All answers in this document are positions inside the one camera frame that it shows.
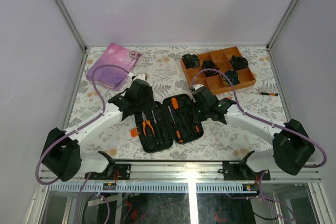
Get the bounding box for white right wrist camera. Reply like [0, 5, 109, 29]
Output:
[190, 84, 204, 92]

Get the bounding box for orange black long-nose pliers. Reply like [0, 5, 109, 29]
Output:
[142, 112, 155, 137]

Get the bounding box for small steel hammer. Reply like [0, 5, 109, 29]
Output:
[151, 110, 157, 124]

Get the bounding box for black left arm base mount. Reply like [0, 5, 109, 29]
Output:
[89, 163, 131, 181]

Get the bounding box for black green rolled tape front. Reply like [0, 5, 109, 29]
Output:
[222, 69, 240, 87]

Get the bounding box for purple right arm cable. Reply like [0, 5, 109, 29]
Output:
[189, 68, 328, 221]

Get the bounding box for aluminium front rail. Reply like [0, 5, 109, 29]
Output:
[39, 160, 322, 183]

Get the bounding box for black rolled tape far right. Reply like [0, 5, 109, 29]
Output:
[229, 55, 248, 71]

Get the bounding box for black rolled tape far left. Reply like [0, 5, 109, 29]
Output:
[182, 54, 200, 69]

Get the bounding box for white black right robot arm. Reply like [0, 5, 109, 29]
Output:
[192, 87, 315, 179]

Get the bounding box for black rolled tape centre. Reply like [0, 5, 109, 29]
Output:
[201, 60, 219, 77]

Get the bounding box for black orange handled screwdriver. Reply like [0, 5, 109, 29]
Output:
[176, 130, 184, 143]

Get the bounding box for purple folded cloth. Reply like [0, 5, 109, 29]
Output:
[86, 44, 142, 91]

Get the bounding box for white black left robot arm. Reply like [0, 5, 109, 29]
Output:
[40, 79, 155, 182]

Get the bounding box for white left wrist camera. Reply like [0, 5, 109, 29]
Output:
[128, 72, 147, 81]

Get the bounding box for black plastic tool case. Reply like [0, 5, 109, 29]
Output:
[131, 94, 204, 153]

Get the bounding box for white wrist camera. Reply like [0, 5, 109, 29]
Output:
[128, 72, 147, 81]
[190, 84, 204, 92]

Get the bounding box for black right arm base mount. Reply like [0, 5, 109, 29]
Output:
[222, 161, 262, 181]

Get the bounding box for orange compartment tray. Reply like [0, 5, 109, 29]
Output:
[180, 47, 257, 95]

